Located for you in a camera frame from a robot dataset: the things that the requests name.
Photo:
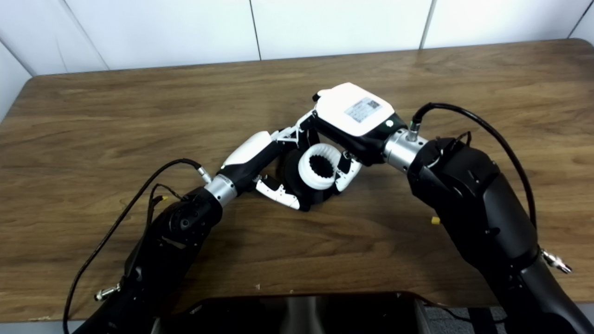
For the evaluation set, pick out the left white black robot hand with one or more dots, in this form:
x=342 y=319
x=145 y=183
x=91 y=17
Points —
x=250 y=150

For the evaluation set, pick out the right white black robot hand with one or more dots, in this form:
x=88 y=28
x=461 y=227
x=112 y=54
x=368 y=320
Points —
x=338 y=111

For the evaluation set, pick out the round black part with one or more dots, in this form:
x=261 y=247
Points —
x=290 y=181

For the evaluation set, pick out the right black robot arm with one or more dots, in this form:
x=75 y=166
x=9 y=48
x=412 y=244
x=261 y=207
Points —
x=482 y=208

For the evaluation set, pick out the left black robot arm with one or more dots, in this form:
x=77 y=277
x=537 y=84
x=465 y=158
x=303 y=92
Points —
x=171 y=246

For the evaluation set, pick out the black glossy robot torso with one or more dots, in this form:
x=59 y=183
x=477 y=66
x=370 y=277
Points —
x=232 y=315

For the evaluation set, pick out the black table foot bar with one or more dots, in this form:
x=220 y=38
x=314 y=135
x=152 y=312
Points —
x=480 y=324

